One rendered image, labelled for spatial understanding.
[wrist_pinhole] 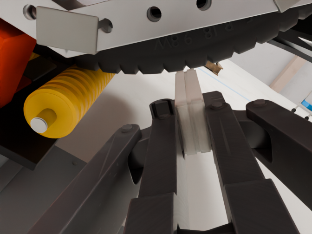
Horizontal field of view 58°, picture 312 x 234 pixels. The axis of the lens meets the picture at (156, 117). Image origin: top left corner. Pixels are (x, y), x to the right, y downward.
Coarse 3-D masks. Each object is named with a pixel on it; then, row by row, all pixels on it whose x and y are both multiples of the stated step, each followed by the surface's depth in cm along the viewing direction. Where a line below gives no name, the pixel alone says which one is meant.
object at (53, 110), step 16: (64, 80) 32; (80, 80) 34; (96, 80) 39; (32, 96) 29; (48, 96) 29; (64, 96) 29; (80, 96) 33; (96, 96) 38; (32, 112) 30; (48, 112) 29; (64, 112) 30; (80, 112) 32; (32, 128) 28; (48, 128) 31; (64, 128) 30
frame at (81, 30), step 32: (0, 0) 25; (32, 0) 25; (64, 0) 29; (128, 0) 24; (160, 0) 24; (192, 0) 24; (224, 0) 24; (256, 0) 24; (288, 0) 23; (32, 32) 26; (64, 32) 25; (96, 32) 25; (128, 32) 25; (160, 32) 25
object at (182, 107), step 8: (176, 72) 20; (184, 72) 20; (176, 80) 18; (184, 80) 18; (176, 88) 17; (184, 88) 16; (176, 96) 15; (184, 96) 15; (176, 104) 14; (184, 104) 14; (176, 112) 14; (184, 112) 14; (184, 120) 14; (184, 128) 15; (192, 128) 15; (184, 136) 15; (192, 136) 15; (184, 144) 15; (192, 144) 15; (184, 152) 15; (192, 152) 15
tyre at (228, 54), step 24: (240, 24) 32; (264, 24) 32; (288, 24) 32; (48, 48) 35; (120, 48) 34; (144, 48) 34; (168, 48) 34; (192, 48) 34; (216, 48) 33; (240, 48) 33; (144, 72) 36
